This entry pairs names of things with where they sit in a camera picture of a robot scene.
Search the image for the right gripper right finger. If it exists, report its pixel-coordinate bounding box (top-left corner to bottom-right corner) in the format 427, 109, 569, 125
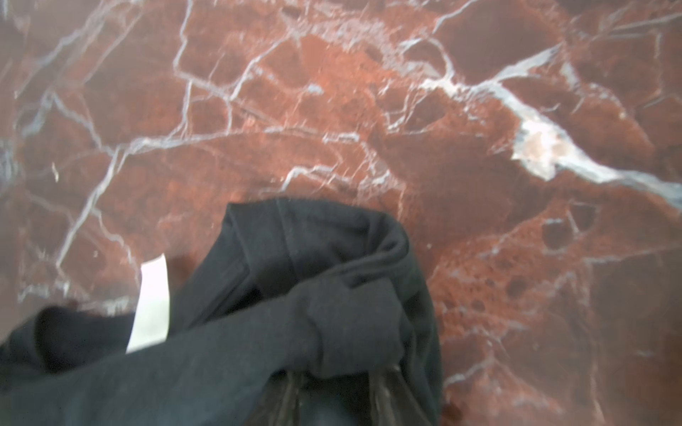
369, 367, 430, 426

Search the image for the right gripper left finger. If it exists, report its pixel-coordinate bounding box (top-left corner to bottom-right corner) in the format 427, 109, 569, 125
250, 372, 304, 426

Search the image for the black shirt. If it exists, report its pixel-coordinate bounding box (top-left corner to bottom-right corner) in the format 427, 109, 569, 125
1, 198, 443, 425

